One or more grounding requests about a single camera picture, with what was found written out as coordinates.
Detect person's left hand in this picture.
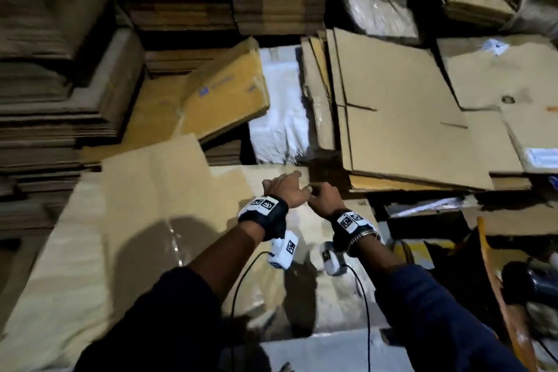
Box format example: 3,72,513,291
262,170,312,210

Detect person's right hand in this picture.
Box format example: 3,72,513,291
305,181,348,220

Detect brown cardboard box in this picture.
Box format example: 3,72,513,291
0,134,263,372

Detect person's right forearm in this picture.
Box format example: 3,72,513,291
353,237,528,372

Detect person's left forearm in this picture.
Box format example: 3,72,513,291
74,219,267,372

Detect pile of brown cartons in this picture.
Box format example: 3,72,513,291
301,27,558,196

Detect stacks of flat cardboard bundles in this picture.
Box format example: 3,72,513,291
0,0,328,233

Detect black left wrist band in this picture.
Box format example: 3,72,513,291
237,195,289,240

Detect black wrist band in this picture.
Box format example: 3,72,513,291
328,208,382,255
237,195,289,240

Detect black right wrist band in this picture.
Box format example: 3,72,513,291
328,208,382,255

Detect white plastic sack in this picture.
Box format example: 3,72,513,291
248,45,313,165

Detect plywood work board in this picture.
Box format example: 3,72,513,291
209,164,395,342

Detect yellow carton with blue print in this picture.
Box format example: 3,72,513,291
177,38,271,144

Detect clear plastic sheet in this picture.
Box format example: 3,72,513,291
338,0,421,44

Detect silver bracelet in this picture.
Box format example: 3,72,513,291
349,228,383,255

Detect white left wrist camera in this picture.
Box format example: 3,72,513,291
267,230,300,271

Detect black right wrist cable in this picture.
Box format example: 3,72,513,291
344,263,373,372

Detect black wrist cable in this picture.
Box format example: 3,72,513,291
228,249,271,372
344,263,373,372

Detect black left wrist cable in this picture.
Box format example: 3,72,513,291
228,249,271,372

